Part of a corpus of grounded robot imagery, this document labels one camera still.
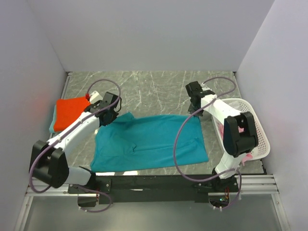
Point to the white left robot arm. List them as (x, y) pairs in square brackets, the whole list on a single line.
[(49, 158)]

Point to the folded orange t shirt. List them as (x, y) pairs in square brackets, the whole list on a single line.
[(68, 110)]

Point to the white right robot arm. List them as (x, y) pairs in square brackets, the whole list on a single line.
[(239, 129)]

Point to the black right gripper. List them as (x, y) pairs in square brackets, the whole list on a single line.
[(190, 110)]

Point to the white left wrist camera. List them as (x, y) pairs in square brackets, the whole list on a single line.
[(94, 96)]

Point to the folded light teal t shirt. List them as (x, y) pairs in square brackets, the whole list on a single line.
[(54, 119)]

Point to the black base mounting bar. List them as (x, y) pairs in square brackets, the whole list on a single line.
[(153, 188)]

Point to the white plastic laundry basket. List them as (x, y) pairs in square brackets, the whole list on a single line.
[(263, 148)]

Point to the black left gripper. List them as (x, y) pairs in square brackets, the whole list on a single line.
[(115, 114)]

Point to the white t shirt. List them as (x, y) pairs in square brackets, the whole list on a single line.
[(234, 104)]

